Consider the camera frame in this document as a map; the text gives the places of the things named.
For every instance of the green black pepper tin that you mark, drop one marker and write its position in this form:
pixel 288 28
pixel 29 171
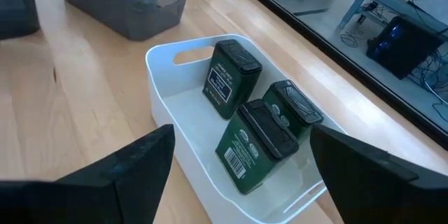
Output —
pixel 297 101
pixel 245 161
pixel 224 87

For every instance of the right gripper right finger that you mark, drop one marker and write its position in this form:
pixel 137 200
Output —
pixel 385 189

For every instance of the white plastic bin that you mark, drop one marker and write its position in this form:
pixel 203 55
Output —
pixel 196 129

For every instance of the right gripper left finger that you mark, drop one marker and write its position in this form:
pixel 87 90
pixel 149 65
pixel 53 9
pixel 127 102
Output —
pixel 105 199

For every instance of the grey translucent bin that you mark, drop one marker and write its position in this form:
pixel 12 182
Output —
pixel 133 21
pixel 17 7

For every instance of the black computer tower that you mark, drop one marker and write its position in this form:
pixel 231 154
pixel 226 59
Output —
pixel 402 47

